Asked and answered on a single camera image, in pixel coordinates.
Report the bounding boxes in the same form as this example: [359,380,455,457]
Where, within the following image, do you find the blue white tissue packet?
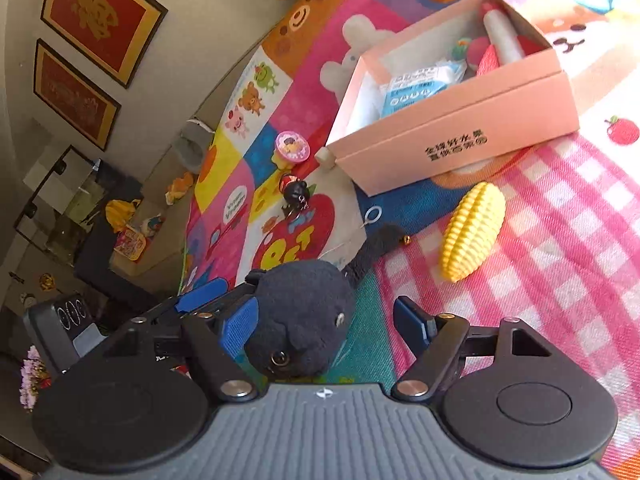
[382,57,468,116]

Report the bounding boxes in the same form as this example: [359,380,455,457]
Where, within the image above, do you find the beige sofa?
[107,0,361,281]

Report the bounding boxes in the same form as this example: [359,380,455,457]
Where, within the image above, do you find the yellow corn toy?
[439,182,507,283]

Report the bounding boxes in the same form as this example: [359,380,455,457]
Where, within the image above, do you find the glass tank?
[12,145,108,266]

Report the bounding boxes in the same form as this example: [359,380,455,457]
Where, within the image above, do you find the black plush toy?
[243,260,357,378]

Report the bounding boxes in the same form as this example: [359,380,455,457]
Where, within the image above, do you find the pink flowers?
[19,345,53,413]

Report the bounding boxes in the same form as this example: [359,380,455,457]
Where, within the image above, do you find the pink lidded jelly cup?
[271,131,313,167]

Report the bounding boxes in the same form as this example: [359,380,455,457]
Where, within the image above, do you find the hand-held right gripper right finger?
[392,296,566,403]

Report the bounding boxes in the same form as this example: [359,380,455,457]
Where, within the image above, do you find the yellow bag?
[105,199,142,233]

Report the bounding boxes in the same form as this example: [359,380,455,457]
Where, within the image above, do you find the orange plush toy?
[165,172,195,206]

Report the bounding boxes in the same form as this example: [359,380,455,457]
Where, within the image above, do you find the metal key ring on string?
[320,206,383,258]

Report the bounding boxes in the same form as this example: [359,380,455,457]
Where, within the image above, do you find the pink cardboard box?
[326,0,581,197]

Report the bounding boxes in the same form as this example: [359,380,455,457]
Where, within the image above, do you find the grey neck pillow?
[172,119,216,173]

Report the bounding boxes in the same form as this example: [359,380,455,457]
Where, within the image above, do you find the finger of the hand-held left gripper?
[145,279,231,320]

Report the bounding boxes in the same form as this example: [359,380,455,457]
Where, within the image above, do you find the colourful printed play mat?
[175,0,640,480]

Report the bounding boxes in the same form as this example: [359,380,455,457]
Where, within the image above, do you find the colourful toy box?
[112,225,148,261]

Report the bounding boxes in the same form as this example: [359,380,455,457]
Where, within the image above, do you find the black cabinet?
[75,160,191,306]

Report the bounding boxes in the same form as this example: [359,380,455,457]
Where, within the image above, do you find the black figure keychain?
[277,172,311,218]

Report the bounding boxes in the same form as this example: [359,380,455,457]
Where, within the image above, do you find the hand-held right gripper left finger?
[102,296,261,403]

